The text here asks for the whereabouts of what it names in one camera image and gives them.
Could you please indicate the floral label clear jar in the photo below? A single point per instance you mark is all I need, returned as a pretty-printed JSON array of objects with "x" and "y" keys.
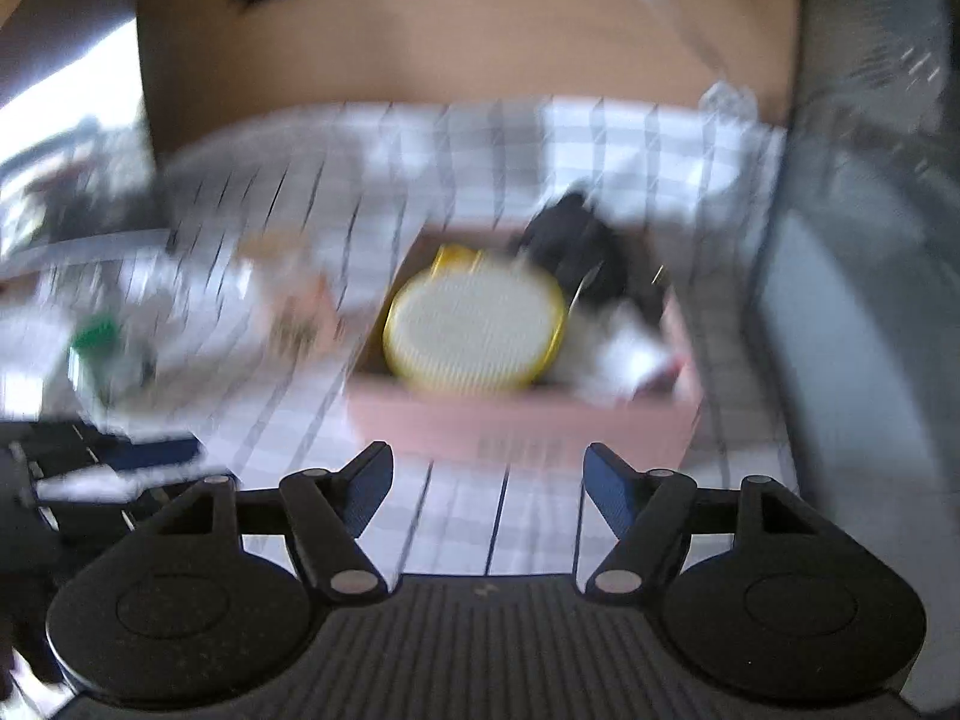
[{"x": 291, "y": 295}]

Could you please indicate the green lid glass jar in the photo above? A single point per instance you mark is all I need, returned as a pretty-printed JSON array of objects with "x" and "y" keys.
[{"x": 106, "y": 364}]

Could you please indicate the yellow round plush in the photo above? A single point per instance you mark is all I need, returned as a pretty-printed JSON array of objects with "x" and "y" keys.
[{"x": 474, "y": 322}]

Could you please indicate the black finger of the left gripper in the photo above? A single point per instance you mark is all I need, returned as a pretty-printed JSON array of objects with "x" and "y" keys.
[{"x": 122, "y": 455}]

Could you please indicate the white glove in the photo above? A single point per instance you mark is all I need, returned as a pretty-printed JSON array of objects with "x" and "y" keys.
[{"x": 610, "y": 355}]

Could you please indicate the black monitor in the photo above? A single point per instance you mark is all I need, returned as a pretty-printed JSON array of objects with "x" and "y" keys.
[{"x": 78, "y": 178}]

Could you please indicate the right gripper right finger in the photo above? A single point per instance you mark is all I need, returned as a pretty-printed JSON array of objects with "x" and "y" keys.
[{"x": 648, "y": 513}]

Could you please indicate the black plush toy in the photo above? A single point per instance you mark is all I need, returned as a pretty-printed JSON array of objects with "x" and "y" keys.
[{"x": 593, "y": 263}]

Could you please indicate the pink cardboard box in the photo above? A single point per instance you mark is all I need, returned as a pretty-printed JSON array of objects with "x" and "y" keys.
[{"x": 539, "y": 427}]

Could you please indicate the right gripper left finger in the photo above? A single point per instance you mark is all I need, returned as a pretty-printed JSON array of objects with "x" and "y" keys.
[{"x": 326, "y": 513}]

